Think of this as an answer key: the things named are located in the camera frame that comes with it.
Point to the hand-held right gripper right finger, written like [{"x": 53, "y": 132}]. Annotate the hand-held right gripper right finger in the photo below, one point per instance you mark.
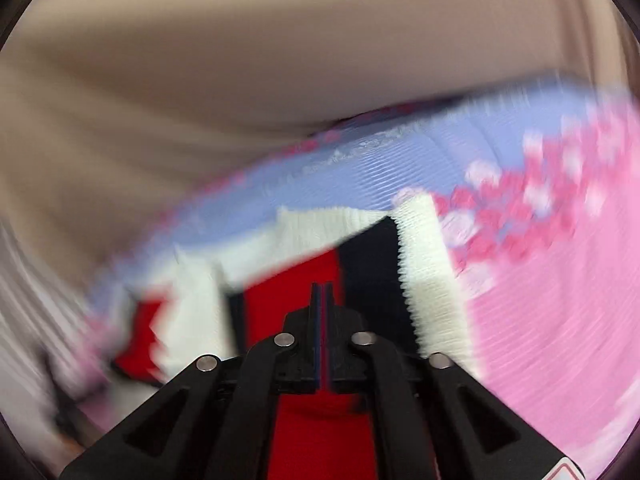
[{"x": 327, "y": 330}]

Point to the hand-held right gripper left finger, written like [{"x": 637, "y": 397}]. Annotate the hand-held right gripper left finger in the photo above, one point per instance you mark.
[{"x": 314, "y": 330}]

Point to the red white black knit garment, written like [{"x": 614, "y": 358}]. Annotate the red white black knit garment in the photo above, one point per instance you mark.
[{"x": 300, "y": 280}]

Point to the pink and lilac printed blanket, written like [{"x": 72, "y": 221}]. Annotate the pink and lilac printed blanket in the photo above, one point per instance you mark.
[{"x": 540, "y": 280}]

